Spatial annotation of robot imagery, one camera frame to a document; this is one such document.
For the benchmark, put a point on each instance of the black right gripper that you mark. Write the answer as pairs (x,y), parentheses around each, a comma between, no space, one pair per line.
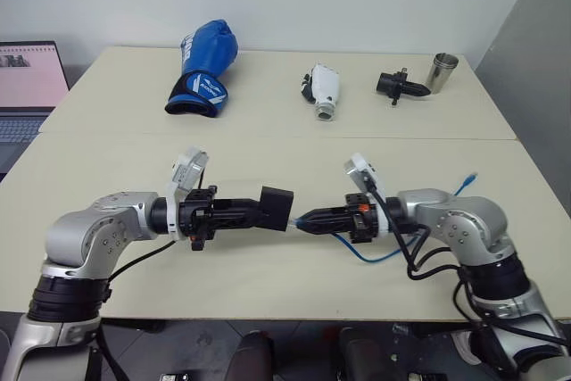
(361,222)

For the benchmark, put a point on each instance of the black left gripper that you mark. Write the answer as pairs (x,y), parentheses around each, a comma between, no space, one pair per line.
(198,218)

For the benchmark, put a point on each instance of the small black box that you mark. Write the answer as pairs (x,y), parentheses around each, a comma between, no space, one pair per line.
(276,207)

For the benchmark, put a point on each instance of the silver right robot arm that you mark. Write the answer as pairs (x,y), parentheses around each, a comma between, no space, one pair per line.
(473,225)

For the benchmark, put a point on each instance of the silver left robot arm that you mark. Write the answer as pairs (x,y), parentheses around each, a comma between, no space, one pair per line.
(76,234)

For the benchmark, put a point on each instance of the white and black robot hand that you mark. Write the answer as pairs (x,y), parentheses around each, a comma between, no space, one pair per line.
(325,84)

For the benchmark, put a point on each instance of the black plastic adapter part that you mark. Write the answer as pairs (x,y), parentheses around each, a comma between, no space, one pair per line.
(397,84)

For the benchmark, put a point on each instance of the blue boxing glove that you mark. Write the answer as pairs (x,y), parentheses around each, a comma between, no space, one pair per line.
(207,55)

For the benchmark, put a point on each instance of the stainless steel cup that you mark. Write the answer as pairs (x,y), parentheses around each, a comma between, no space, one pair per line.
(441,72)

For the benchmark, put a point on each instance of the open grey laptop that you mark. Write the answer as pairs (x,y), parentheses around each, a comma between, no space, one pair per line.
(27,82)

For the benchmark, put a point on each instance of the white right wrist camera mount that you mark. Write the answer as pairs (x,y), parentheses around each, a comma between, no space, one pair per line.
(359,169)

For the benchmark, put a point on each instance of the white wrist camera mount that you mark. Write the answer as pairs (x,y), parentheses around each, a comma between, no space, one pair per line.
(359,169)
(189,167)

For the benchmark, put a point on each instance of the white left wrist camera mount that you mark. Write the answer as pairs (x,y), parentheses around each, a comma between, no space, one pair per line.
(189,167)

